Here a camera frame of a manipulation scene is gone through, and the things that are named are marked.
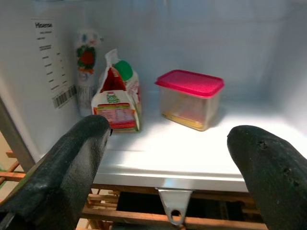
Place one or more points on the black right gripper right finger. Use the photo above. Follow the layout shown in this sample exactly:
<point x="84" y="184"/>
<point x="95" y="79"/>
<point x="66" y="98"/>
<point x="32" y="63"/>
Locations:
<point x="275" y="184"/>

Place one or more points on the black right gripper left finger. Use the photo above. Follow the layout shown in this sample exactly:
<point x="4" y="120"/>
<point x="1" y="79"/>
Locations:
<point x="60" y="172"/>

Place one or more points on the white printed bottle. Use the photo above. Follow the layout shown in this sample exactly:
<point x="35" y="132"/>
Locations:
<point x="86" y="57"/>

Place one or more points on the white fridge rating sticker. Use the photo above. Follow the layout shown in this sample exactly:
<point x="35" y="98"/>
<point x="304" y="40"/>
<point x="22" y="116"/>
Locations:
<point x="51" y="60"/>

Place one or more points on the dark grey fridge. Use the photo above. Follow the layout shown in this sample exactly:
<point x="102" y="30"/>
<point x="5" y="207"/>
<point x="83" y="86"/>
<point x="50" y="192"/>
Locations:
<point x="192" y="36"/>

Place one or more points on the wooden slat pallet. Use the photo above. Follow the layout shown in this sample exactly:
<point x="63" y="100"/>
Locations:
<point x="134" y="215"/>

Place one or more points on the red white drink carton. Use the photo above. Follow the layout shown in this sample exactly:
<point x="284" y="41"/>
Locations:
<point x="117" y="105"/>

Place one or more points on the clear container pink lid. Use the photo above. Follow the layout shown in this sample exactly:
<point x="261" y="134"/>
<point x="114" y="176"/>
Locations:
<point x="189" y="100"/>

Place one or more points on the metal fridge bracket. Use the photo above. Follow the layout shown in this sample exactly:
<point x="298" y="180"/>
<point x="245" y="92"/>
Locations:
<point x="175" y="203"/>

